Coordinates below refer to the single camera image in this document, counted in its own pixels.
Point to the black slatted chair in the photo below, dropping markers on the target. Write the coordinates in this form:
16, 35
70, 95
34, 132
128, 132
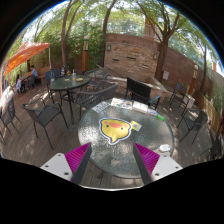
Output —
140, 92

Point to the green marker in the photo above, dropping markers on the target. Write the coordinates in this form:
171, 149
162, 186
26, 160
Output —
160, 117

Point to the white computer mouse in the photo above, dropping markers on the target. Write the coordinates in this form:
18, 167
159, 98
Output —
164, 148

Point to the white book stack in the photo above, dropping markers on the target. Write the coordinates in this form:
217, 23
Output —
140, 107

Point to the colourful picture book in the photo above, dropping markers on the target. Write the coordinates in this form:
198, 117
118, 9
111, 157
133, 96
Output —
121, 103

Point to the stone fountain wall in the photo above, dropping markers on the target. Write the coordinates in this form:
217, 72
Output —
129, 55

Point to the dark chair far right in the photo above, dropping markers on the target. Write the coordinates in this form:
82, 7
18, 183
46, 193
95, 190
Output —
194, 124

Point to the dark wicker chair left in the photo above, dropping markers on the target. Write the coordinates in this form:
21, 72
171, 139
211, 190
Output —
45, 115

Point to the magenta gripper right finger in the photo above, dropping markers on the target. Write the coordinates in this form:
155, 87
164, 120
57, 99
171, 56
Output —
146, 161

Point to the yellow duck mouse pad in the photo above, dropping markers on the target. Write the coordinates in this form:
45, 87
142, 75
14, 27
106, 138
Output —
114, 130

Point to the dark wicker chair behind table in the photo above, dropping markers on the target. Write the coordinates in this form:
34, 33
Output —
105, 90

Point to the orange canopy tent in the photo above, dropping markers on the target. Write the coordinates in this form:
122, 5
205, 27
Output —
24, 53

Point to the small yellow card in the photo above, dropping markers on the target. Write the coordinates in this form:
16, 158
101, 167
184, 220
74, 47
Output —
136, 126

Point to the seated person blue shirt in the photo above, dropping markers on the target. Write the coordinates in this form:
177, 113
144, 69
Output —
32, 75

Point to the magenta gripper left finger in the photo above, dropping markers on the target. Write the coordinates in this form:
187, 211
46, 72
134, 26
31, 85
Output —
77, 160

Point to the grey patterned booklet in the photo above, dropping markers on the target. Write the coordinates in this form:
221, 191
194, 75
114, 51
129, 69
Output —
100, 107

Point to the round glass patio table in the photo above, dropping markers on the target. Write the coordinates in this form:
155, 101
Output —
117, 157

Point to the dark chair right back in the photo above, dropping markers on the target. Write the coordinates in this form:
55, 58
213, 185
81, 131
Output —
181, 96

